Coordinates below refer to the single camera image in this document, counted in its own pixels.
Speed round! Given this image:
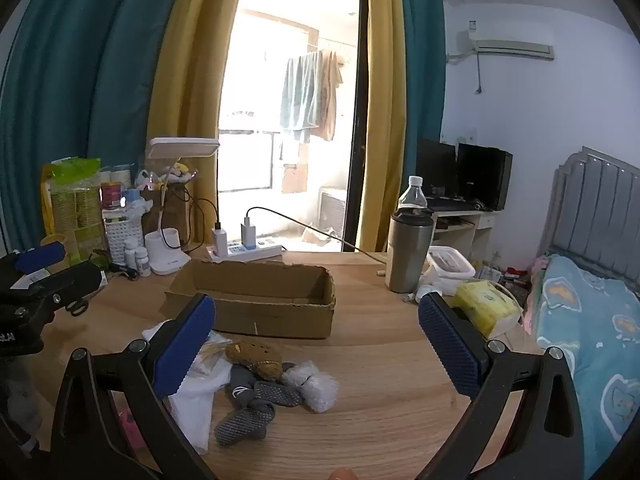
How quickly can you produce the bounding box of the clear plastic packet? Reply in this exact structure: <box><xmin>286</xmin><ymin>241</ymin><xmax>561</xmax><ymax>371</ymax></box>
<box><xmin>192</xmin><ymin>332</ymin><xmax>235</xmax><ymax>377</ymax></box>

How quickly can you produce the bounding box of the black computer tower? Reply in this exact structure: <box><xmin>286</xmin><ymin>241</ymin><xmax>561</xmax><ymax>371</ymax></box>
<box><xmin>456</xmin><ymin>143</ymin><xmax>514</xmax><ymax>212</ymax></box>

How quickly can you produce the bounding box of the pink cloth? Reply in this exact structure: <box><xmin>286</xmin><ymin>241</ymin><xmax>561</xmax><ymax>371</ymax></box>
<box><xmin>530</xmin><ymin>256</ymin><xmax>552</xmax><ymax>287</ymax></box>

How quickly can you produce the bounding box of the red can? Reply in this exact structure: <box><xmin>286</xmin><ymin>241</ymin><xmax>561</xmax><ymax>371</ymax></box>
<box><xmin>101</xmin><ymin>182</ymin><xmax>125</xmax><ymax>211</ymax></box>

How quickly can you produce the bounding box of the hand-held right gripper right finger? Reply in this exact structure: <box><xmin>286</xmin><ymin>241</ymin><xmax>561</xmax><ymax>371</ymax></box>
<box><xmin>417</xmin><ymin>291</ymin><xmax>588</xmax><ymax>480</ymax></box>

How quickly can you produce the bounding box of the steel tumbler black lid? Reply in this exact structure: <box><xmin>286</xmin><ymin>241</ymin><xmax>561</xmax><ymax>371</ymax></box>
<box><xmin>387</xmin><ymin>208</ymin><xmax>435</xmax><ymax>294</ymax></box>

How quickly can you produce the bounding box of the black monitor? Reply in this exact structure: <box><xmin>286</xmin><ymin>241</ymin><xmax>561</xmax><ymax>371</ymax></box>
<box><xmin>416</xmin><ymin>138</ymin><xmax>458</xmax><ymax>197</ymax></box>

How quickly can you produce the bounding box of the grey charging cable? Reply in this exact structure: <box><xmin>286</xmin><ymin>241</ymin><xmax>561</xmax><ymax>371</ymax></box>
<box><xmin>245</xmin><ymin>206</ymin><xmax>388</xmax><ymax>263</ymax></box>

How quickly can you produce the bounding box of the grey dotted-sole sock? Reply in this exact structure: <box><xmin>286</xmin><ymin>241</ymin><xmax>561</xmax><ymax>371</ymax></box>
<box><xmin>215</xmin><ymin>400</ymin><xmax>277</xmax><ymax>446</ymax></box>
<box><xmin>252</xmin><ymin>381</ymin><xmax>303</xmax><ymax>408</ymax></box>

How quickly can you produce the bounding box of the black keyboard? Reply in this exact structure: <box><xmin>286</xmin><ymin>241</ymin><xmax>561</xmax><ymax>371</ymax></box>
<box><xmin>425</xmin><ymin>197</ymin><xmax>482</xmax><ymax>212</ymax></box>

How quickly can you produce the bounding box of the yellow curtain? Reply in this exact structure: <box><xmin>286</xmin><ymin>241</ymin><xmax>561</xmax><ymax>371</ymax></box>
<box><xmin>360</xmin><ymin>0</ymin><xmax>407</xmax><ymax>254</ymax></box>
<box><xmin>147</xmin><ymin>0</ymin><xmax>252</xmax><ymax>252</ymax></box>

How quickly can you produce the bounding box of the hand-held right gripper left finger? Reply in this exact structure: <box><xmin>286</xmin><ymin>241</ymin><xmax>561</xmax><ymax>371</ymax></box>
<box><xmin>50</xmin><ymin>292</ymin><xmax>221</xmax><ymax>480</ymax></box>

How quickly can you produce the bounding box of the air conditioner pipe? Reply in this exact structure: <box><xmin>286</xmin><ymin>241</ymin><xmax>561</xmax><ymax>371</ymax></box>
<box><xmin>446</xmin><ymin>45</ymin><xmax>485</xmax><ymax>96</ymax></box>

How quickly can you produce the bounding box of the brown cardboard box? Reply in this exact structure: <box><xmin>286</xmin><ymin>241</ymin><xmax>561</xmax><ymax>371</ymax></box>
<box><xmin>159</xmin><ymin>259</ymin><xmax>337</xmax><ymax>339</ymax></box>

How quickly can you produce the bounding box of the white lidded plastic container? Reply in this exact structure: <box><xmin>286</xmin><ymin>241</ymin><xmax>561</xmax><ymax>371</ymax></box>
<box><xmin>425</xmin><ymin>246</ymin><xmax>477</xmax><ymax>281</ymax></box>

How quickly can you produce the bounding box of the pile of floor clutter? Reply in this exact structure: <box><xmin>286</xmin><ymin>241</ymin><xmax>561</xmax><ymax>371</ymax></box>
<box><xmin>477</xmin><ymin>259</ymin><xmax>532</xmax><ymax>306</ymax></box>

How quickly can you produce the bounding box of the dark grey sock white logo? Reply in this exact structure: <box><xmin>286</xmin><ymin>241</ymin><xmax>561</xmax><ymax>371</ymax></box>
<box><xmin>223</xmin><ymin>364</ymin><xmax>262</xmax><ymax>409</ymax></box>

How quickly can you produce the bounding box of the black flashlight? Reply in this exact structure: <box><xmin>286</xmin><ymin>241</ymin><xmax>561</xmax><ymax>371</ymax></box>
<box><xmin>107</xmin><ymin>261</ymin><xmax>140</xmax><ymax>281</ymax></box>

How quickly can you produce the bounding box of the white power strip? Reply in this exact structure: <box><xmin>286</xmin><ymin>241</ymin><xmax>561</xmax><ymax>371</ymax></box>
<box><xmin>205</xmin><ymin>240</ymin><xmax>284</xmax><ymax>264</ymax></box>

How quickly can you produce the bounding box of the white computer desk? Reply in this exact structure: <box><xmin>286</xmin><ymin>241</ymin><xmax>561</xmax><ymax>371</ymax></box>
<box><xmin>427</xmin><ymin>207</ymin><xmax>501</xmax><ymax>262</ymax></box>

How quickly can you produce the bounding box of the black sliding door frame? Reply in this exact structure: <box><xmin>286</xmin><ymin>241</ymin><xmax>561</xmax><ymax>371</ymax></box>
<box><xmin>342</xmin><ymin>0</ymin><xmax>371</xmax><ymax>254</ymax></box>

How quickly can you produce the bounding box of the white outdoor unit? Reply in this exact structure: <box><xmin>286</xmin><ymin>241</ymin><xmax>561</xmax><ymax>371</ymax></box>
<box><xmin>317</xmin><ymin>187</ymin><xmax>347</xmax><ymax>234</ymax></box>

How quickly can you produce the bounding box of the grey padded headboard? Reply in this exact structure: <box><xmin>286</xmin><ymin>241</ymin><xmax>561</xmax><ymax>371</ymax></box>
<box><xmin>537</xmin><ymin>146</ymin><xmax>640</xmax><ymax>281</ymax></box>

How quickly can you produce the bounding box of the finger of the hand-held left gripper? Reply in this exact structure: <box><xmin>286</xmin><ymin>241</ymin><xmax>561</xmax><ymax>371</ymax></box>
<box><xmin>0</xmin><ymin>241</ymin><xmax>67</xmax><ymax>283</ymax></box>
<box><xmin>20</xmin><ymin>260</ymin><xmax>104</xmax><ymax>313</ymax></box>

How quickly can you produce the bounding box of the green glass bottle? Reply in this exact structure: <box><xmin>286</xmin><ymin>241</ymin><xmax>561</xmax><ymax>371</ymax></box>
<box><xmin>40</xmin><ymin>156</ymin><xmax>108</xmax><ymax>266</ymax></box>

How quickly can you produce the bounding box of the clear bubble wrap bundle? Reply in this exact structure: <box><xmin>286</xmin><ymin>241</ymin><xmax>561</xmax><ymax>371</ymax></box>
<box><xmin>281</xmin><ymin>360</ymin><xmax>341</xmax><ymax>413</ymax></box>

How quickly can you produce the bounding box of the white cloth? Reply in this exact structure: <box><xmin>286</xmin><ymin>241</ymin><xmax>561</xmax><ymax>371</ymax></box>
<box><xmin>141</xmin><ymin>321</ymin><xmax>230</xmax><ymax>456</ymax></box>

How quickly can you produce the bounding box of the white perforated basket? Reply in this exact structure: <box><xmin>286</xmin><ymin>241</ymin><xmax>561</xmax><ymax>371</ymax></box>
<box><xmin>102</xmin><ymin>208</ymin><xmax>144</xmax><ymax>267</ymax></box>

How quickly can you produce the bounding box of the blue printed blanket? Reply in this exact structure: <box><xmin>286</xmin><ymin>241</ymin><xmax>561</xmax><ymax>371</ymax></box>
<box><xmin>524</xmin><ymin>254</ymin><xmax>640</xmax><ymax>480</ymax></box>

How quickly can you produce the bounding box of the bag of small plush toys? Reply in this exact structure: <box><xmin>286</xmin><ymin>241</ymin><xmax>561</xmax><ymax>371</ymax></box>
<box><xmin>136</xmin><ymin>160</ymin><xmax>198</xmax><ymax>192</ymax></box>

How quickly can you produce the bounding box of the green hanging towel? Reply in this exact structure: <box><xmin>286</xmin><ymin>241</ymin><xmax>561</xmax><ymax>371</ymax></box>
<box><xmin>279</xmin><ymin>50</ymin><xmax>326</xmax><ymax>144</ymax></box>

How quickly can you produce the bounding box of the white air conditioner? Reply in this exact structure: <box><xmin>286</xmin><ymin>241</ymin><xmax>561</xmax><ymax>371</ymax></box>
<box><xmin>467</xmin><ymin>30</ymin><xmax>555</xmax><ymax>62</ymax></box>

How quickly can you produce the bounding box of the black charging cable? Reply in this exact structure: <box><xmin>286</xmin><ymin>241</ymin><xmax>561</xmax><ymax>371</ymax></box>
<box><xmin>167</xmin><ymin>180</ymin><xmax>222</xmax><ymax>253</ymax></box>

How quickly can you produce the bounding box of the white desk lamp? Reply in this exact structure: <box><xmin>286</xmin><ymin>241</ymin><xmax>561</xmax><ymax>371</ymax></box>
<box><xmin>144</xmin><ymin>137</ymin><xmax>221</xmax><ymax>277</ymax></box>

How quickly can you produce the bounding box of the teal curtain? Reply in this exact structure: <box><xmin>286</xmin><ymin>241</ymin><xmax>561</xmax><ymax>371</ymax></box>
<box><xmin>397</xmin><ymin>0</ymin><xmax>447</xmax><ymax>202</ymax></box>
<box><xmin>0</xmin><ymin>0</ymin><xmax>197</xmax><ymax>256</ymax></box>

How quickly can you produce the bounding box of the tan hanging towel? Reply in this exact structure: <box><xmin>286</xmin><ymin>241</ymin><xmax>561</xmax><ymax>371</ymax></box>
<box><xmin>315</xmin><ymin>49</ymin><xmax>345</xmax><ymax>142</ymax></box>

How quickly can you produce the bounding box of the yellow tissue pack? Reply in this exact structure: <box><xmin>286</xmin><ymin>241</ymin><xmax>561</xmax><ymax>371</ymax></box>
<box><xmin>452</xmin><ymin>280</ymin><xmax>521</xmax><ymax>340</ymax></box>

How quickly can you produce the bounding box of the brown plush toy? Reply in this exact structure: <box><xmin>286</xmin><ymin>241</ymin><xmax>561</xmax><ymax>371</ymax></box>
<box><xmin>225</xmin><ymin>340</ymin><xmax>285</xmax><ymax>382</ymax></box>

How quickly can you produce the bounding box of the tall brown carton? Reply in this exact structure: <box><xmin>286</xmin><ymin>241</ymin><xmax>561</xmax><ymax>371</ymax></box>
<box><xmin>141</xmin><ymin>187</ymin><xmax>192</xmax><ymax>246</ymax></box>

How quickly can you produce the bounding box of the clear water bottle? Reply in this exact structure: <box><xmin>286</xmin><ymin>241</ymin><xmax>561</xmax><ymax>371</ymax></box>
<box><xmin>397</xmin><ymin>176</ymin><xmax>429</xmax><ymax>211</ymax></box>

